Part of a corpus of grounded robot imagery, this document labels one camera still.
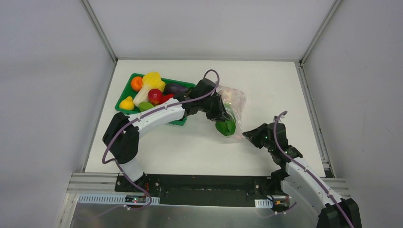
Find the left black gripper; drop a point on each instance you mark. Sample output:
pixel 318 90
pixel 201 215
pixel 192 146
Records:
pixel 218 112

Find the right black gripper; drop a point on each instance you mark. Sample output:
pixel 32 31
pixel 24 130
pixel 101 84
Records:
pixel 255 137

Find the clear zip top bag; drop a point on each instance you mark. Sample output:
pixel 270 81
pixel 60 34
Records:
pixel 238 112

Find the fake bok choy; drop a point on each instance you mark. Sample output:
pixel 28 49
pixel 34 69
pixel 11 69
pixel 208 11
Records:
pixel 228 127

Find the fake orange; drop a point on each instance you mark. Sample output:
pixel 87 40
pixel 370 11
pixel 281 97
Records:
pixel 136 83

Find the fake white radish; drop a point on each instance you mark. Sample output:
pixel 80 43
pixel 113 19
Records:
pixel 233 96

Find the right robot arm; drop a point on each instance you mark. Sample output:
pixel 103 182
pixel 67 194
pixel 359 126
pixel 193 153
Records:
pixel 325 207

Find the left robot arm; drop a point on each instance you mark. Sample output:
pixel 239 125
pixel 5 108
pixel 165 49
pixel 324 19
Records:
pixel 124 131

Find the fake purple eggplant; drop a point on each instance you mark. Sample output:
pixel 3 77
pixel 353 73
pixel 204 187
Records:
pixel 174 88

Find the fake red bell pepper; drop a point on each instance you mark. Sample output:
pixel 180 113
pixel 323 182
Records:
pixel 165 98

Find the fake napa cabbage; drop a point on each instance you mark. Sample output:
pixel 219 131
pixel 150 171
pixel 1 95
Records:
pixel 150 81

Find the fake green cucumber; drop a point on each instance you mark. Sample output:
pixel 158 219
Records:
pixel 144 106

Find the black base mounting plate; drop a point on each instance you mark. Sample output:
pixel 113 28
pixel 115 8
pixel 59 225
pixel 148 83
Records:
pixel 199 190

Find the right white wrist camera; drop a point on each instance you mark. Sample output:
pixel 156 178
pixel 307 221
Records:
pixel 280 118

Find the aluminium frame rail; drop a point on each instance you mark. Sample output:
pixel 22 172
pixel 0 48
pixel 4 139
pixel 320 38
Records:
pixel 99 30

